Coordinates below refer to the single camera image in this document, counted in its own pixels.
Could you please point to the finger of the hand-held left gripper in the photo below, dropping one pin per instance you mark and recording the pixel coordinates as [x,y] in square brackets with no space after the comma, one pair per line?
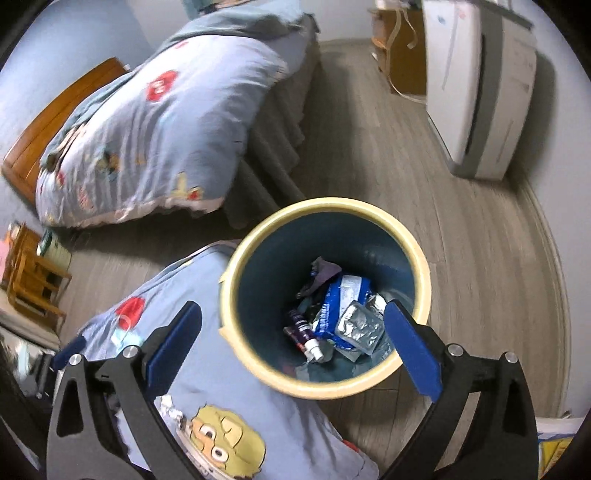
[69,348]

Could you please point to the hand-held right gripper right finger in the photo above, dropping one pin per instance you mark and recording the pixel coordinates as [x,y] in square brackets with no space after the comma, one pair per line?
[411,350]

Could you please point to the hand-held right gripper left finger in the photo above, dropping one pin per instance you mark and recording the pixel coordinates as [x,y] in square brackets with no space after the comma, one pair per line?
[171,346]

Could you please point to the silver foil packet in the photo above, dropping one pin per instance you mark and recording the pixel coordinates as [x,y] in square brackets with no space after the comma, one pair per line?
[360,327]

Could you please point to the blue tissue packet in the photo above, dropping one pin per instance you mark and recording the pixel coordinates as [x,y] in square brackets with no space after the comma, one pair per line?
[332,300]

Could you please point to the purple tube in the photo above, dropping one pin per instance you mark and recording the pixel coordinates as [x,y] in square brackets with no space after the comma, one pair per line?
[300,330]

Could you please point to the dark purple wrapper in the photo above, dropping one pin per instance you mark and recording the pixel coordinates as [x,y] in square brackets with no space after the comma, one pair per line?
[325,272]

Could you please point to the yellow rimmed trash bin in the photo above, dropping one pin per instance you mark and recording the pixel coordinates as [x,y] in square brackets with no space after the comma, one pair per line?
[277,258]

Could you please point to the light blue wrapper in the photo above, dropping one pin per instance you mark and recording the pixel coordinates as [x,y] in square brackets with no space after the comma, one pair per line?
[124,333]

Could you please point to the blue printed blanket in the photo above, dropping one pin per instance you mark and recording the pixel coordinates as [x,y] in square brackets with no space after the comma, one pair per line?
[203,295]

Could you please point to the crumpled foil wrapper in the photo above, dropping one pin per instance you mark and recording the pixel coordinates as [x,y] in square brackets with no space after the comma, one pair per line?
[171,410]

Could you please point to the wooden chair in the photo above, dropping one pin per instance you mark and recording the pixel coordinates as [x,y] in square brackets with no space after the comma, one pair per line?
[27,277]

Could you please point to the small green bin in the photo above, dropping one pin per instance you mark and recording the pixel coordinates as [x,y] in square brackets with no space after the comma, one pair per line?
[53,249]

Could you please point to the picture book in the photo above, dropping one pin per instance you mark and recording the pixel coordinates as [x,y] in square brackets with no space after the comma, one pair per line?
[556,447]

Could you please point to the bed with blue quilt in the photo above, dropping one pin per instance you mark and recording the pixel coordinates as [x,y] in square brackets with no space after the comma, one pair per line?
[161,138]

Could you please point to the wooden bed headboard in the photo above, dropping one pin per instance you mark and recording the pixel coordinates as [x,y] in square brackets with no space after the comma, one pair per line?
[41,134]

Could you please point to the grey bed skirt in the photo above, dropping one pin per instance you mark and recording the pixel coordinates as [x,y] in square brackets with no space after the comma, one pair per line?
[272,152]

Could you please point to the white grey appliance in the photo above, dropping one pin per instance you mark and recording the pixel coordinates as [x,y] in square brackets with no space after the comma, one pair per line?
[461,69]

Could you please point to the wooden nightstand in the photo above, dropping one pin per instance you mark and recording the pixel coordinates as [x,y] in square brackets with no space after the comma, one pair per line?
[406,55]

